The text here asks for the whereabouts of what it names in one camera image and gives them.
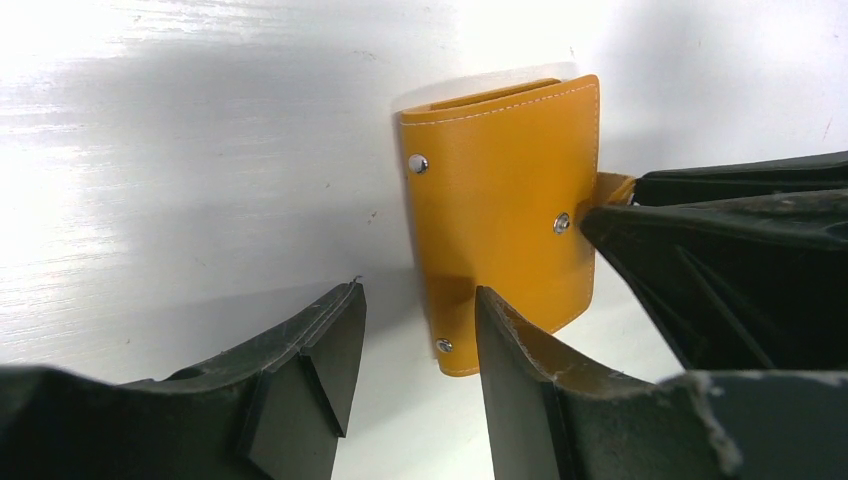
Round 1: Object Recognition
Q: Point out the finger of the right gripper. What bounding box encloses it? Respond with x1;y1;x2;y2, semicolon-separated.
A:
633;151;847;206
580;190;847;370

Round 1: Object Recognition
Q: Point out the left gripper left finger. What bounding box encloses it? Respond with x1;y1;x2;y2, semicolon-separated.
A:
1;282;367;479

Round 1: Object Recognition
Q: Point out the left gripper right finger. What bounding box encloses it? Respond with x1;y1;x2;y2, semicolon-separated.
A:
475;287;847;479

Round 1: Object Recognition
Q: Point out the yellow leather card holder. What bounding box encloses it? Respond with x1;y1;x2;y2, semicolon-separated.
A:
399;75;635;377

